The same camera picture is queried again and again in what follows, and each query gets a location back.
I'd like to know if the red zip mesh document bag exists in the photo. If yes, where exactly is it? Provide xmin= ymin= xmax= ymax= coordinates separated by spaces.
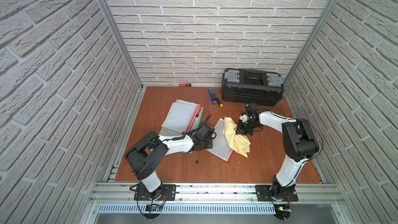
xmin=207 ymin=119 xmax=233 ymax=162

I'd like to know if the yellow wiping cloth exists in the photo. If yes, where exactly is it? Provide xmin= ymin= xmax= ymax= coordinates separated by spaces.
xmin=223 ymin=117 xmax=251 ymax=158

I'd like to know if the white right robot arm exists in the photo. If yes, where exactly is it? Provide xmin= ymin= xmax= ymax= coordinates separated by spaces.
xmin=236 ymin=111 xmax=319 ymax=201

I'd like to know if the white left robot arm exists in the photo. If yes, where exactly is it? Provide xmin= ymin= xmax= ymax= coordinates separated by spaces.
xmin=124 ymin=128 xmax=217 ymax=197

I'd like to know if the white red zip document bag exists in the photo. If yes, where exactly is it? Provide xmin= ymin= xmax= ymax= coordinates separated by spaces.
xmin=162 ymin=100 xmax=197 ymax=133

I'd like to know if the green zip mesh document bag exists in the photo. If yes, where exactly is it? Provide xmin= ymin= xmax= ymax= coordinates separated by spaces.
xmin=158 ymin=107 xmax=205 ymax=164

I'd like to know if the yellow black screwdriver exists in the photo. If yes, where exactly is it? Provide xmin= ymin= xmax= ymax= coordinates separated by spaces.
xmin=216 ymin=97 xmax=223 ymax=107

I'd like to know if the black plastic toolbox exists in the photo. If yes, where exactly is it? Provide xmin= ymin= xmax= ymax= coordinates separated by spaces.
xmin=221 ymin=68 xmax=284 ymax=106

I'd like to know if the blue utility knife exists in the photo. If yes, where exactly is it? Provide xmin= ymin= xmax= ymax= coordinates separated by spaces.
xmin=208 ymin=88 xmax=217 ymax=105

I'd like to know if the orange black tool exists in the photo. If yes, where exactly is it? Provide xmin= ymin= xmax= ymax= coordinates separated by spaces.
xmin=179 ymin=83 xmax=192 ymax=87

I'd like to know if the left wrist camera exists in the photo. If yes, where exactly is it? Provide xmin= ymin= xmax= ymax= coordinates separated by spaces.
xmin=194 ymin=115 xmax=217 ymax=141

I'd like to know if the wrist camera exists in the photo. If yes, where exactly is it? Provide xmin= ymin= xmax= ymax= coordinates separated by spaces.
xmin=194 ymin=115 xmax=217 ymax=141
xmin=245 ymin=103 xmax=259 ymax=119

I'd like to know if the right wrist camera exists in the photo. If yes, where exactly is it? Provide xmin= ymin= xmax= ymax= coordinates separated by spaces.
xmin=245 ymin=103 xmax=259 ymax=119

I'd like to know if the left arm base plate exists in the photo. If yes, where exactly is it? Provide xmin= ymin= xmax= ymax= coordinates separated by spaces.
xmin=134 ymin=183 xmax=177 ymax=201

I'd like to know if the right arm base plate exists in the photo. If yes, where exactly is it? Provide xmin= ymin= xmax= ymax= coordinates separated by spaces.
xmin=255 ymin=184 xmax=299 ymax=202

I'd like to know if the aluminium front rail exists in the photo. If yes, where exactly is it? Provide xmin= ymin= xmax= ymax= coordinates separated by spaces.
xmin=89 ymin=182 xmax=345 ymax=204

